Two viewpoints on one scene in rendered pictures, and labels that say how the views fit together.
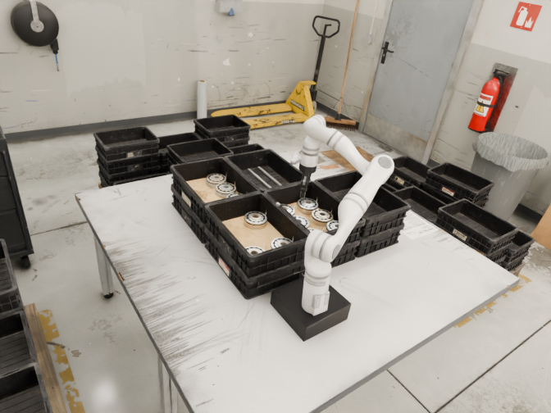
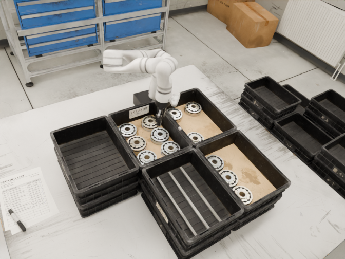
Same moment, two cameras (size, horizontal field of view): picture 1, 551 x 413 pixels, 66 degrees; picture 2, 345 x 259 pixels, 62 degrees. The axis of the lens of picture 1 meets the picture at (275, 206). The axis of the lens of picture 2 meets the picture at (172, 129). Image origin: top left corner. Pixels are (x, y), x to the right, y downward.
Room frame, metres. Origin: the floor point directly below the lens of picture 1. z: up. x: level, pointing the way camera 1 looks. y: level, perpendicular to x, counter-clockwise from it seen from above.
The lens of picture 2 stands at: (2.68, -0.07, 2.02)
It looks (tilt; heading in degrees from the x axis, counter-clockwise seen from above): 45 degrees down; 179
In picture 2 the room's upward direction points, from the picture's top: 9 degrees clockwise
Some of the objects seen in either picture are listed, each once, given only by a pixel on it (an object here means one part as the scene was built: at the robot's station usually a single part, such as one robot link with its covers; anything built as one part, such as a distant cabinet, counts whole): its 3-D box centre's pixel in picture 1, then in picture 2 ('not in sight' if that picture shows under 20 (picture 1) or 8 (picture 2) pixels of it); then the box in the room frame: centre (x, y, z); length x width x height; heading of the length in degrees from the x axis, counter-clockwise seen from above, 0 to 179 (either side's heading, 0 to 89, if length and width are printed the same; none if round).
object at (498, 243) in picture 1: (466, 247); not in sight; (2.29, -1.28, 0.37); 0.40 x 0.30 x 0.45; 39
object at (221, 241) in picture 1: (255, 233); (193, 121); (1.46, 0.07, 0.87); 0.40 x 0.30 x 0.11; 37
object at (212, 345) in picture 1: (278, 286); (157, 202); (1.71, -0.07, 0.35); 1.60 x 1.60 x 0.70; 39
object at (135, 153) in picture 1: (129, 163); not in sight; (2.84, 1.16, 0.37); 0.40 x 0.30 x 0.45; 129
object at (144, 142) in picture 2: (322, 215); (136, 143); (1.68, -0.22, 0.86); 0.10 x 0.10 x 0.01
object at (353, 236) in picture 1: (311, 216); (148, 137); (1.64, -0.17, 0.87); 0.40 x 0.30 x 0.11; 37
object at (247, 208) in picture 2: (214, 179); (241, 165); (1.78, 0.31, 0.92); 0.40 x 0.30 x 0.02; 37
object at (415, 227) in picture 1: (403, 219); (24, 197); (1.99, -0.71, 0.70); 0.33 x 0.23 x 0.01; 39
